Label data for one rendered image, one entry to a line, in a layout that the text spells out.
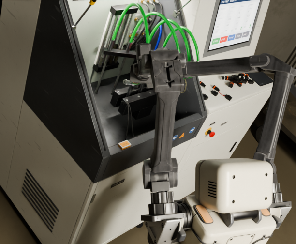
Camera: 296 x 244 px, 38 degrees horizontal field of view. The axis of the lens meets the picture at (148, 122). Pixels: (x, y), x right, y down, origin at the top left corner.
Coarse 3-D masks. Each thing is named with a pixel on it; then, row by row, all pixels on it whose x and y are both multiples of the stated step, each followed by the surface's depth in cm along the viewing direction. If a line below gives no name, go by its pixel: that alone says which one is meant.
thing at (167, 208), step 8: (160, 192) 127; (168, 192) 128; (152, 200) 128; (160, 200) 127; (168, 200) 127; (152, 208) 127; (160, 208) 126; (168, 208) 126; (176, 208) 129; (144, 216) 128; (152, 216) 123; (160, 216) 124; (168, 216) 125; (176, 216) 127; (184, 216) 128
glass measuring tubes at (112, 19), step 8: (112, 8) 197; (120, 8) 198; (136, 8) 204; (112, 16) 201; (128, 16) 208; (112, 24) 202; (120, 24) 208; (128, 24) 210; (104, 32) 205; (112, 32) 209; (120, 32) 210; (104, 40) 209; (120, 40) 216; (120, 48) 218; (96, 56) 214; (104, 56) 217; (112, 56) 219; (96, 64) 217; (112, 64) 222
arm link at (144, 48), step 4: (140, 44) 155; (144, 44) 155; (148, 44) 155; (136, 48) 158; (140, 48) 155; (144, 48) 155; (148, 48) 155; (136, 52) 158; (140, 52) 155; (144, 52) 155; (148, 52) 155; (136, 56) 158; (140, 56) 154; (136, 64) 150; (136, 68) 149; (136, 72) 150
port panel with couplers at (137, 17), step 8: (144, 0) 210; (152, 0) 215; (144, 8) 214; (152, 8) 219; (136, 16) 215; (136, 24) 219; (128, 32) 219; (136, 32) 224; (144, 32) 228; (128, 40) 223
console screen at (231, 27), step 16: (224, 0) 218; (240, 0) 229; (256, 0) 241; (224, 16) 225; (240, 16) 236; (256, 16) 249; (208, 32) 221; (224, 32) 232; (240, 32) 244; (208, 48) 228; (224, 48) 240
